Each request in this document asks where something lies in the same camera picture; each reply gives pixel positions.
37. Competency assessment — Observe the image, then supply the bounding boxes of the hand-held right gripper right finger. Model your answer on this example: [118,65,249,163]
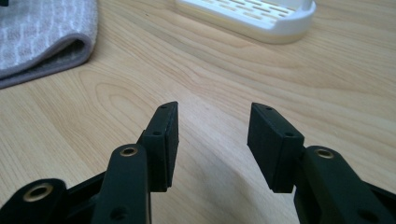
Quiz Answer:
[247,102,305,194]

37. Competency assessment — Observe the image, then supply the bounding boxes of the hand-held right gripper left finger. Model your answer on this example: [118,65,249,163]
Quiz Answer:
[136,101,180,193]

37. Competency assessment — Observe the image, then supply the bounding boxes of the white slotted plastic tray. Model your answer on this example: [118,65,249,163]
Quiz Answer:
[175,0,318,45]

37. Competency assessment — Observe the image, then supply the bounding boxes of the grey folded towel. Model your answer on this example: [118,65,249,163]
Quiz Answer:
[0,0,99,90]

